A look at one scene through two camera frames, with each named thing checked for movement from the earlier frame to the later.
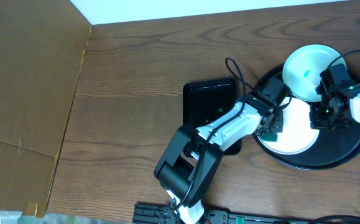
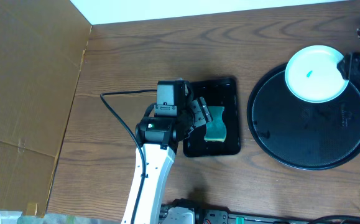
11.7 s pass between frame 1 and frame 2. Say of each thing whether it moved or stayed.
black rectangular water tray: stayed
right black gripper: moved
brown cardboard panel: stayed
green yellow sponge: moved
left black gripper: moved
